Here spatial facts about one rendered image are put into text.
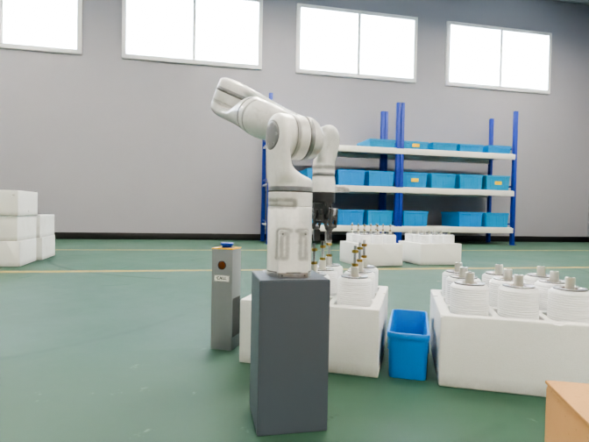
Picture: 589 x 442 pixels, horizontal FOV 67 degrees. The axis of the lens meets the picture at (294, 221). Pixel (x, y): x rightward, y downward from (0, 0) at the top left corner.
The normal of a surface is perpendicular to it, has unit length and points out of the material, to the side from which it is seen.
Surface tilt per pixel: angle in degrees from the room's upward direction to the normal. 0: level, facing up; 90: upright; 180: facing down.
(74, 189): 90
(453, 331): 90
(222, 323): 90
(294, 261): 90
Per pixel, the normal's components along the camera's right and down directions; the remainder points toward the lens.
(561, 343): -0.23, 0.02
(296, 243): 0.20, 0.03
